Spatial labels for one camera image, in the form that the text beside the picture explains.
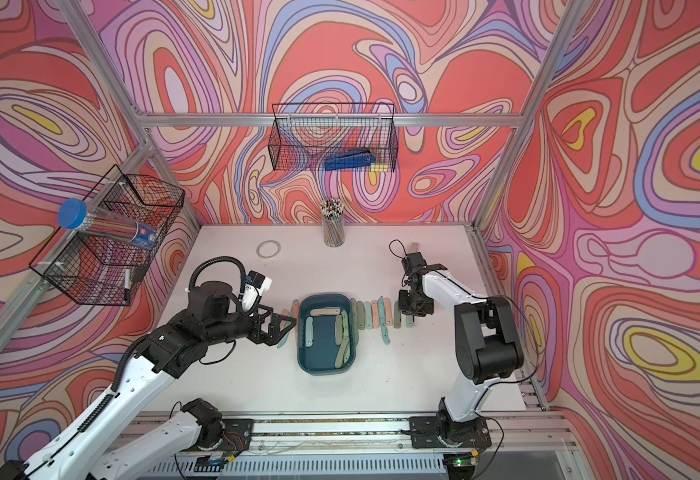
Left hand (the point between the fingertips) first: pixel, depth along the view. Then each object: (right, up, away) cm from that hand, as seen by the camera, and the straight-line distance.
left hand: (286, 317), depth 70 cm
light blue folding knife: (+21, -5, +24) cm, 32 cm away
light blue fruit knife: (+25, -6, +23) cm, 35 cm away
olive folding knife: (+30, -5, +24) cm, 39 cm away
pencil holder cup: (+9, +29, +31) cm, 43 cm away
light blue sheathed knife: (+2, -9, +20) cm, 22 cm away
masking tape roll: (-17, +17, +43) cm, 49 cm away
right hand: (+34, -5, +22) cm, 41 cm away
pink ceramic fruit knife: (-3, -3, +26) cm, 26 cm away
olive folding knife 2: (+13, -14, +16) cm, 25 cm away
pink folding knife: (+23, -4, +24) cm, 33 cm away
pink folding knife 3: (+6, -4, +26) cm, 27 cm away
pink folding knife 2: (+27, -4, +26) cm, 38 cm away
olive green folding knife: (+18, -5, +24) cm, 30 cm away
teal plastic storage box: (+7, -10, +21) cm, 24 cm away
